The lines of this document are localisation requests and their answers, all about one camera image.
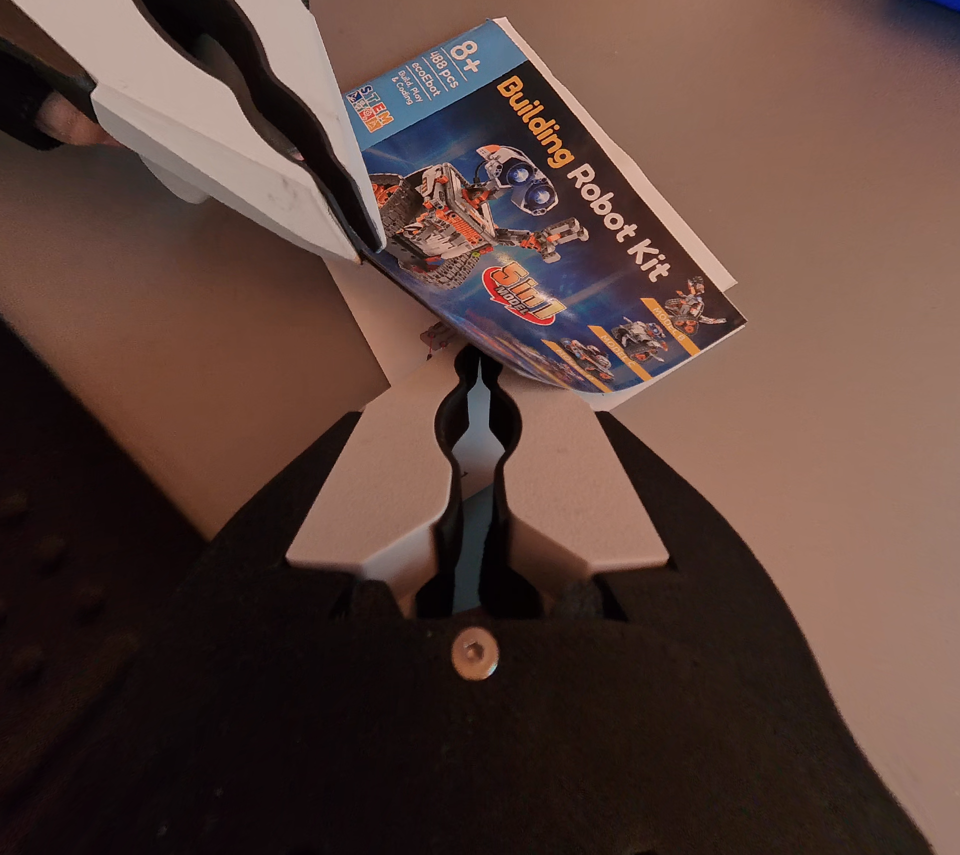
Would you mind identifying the blue robot kit booklet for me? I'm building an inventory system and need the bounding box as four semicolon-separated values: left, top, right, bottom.
491;15;741;295
330;17;750;616

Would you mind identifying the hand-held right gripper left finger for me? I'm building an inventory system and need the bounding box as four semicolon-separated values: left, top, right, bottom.
286;345;481;618

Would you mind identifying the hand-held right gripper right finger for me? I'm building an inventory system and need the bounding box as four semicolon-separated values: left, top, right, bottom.
480;354;671;618

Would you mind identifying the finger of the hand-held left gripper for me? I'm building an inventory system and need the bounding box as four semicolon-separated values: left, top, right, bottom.
112;0;389;252
0;0;363;265

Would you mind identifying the person's left hand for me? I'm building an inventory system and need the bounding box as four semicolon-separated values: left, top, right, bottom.
41;93;117;149

